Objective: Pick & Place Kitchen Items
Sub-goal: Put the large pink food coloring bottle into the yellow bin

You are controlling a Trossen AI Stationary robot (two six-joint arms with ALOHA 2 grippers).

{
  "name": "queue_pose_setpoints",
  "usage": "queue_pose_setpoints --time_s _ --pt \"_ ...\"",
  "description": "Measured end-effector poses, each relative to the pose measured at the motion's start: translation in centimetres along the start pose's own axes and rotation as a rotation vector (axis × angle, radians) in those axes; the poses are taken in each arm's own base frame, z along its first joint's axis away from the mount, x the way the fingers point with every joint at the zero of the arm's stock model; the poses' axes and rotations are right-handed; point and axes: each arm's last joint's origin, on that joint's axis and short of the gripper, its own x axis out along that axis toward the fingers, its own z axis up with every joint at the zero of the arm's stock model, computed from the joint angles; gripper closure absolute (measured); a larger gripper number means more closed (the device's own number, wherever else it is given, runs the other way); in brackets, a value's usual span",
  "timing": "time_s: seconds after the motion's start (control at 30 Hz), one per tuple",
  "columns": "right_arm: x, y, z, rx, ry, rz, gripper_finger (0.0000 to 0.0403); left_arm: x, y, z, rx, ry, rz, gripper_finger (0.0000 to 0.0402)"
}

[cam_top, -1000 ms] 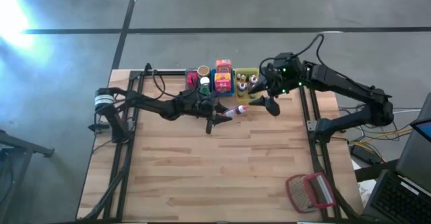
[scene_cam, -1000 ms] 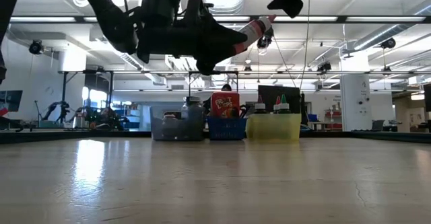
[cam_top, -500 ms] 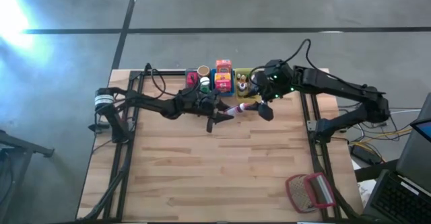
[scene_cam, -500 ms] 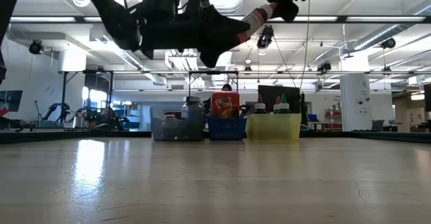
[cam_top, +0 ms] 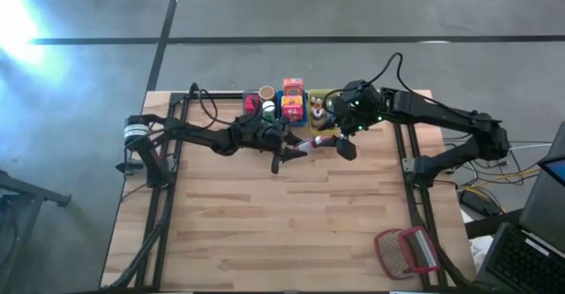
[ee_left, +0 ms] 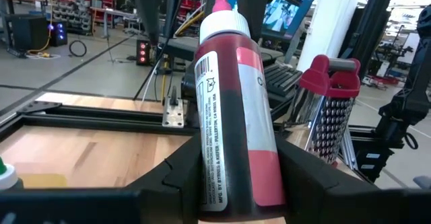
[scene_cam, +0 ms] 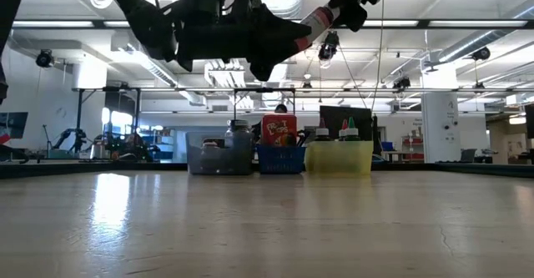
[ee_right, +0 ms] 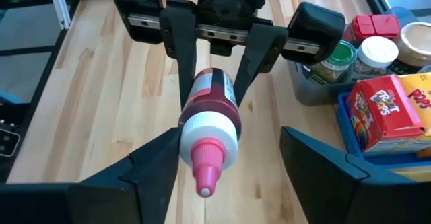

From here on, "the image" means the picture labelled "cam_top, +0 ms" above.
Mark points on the grey laptop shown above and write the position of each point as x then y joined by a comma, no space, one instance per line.
521,258

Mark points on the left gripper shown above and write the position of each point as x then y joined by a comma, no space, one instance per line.
260,135

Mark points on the black metal stand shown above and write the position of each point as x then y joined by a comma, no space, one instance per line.
31,191

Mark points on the orange mini wheats box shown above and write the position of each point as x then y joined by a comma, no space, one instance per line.
293,86

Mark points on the lit display screen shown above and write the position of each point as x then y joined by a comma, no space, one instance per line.
556,170

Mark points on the furikake jar tan lid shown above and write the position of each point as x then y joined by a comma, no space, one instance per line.
266,93

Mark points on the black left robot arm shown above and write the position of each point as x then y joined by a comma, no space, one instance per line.
198,137

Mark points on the yellow plastic bin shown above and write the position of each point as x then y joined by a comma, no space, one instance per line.
311,126

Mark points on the yellow corn pops box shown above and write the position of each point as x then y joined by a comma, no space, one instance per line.
291,100

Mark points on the glass spice jar white lid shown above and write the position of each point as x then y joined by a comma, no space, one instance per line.
268,106

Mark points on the blue plastic basket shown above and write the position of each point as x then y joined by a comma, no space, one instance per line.
279,108

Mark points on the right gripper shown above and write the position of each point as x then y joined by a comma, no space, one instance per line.
359,108

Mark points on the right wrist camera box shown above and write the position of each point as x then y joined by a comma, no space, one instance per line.
353,88

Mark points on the red smoked paprika tin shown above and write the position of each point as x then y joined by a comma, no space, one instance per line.
250,104

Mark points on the black power brick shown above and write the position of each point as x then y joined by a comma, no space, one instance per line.
476,202

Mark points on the white printed paper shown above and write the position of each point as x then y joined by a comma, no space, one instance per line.
481,252

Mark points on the grey plastic bin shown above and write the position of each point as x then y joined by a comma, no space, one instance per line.
247,117

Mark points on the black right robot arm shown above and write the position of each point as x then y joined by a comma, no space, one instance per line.
441,113

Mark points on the red froot loops box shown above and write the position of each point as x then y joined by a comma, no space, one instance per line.
292,112

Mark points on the orange dropper bottle white cap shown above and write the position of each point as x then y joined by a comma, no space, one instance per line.
318,103

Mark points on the black aluminium table frame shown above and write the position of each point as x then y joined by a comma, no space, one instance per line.
176,197

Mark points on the red rimmed mesh basket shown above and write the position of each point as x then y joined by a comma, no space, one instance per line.
393,254

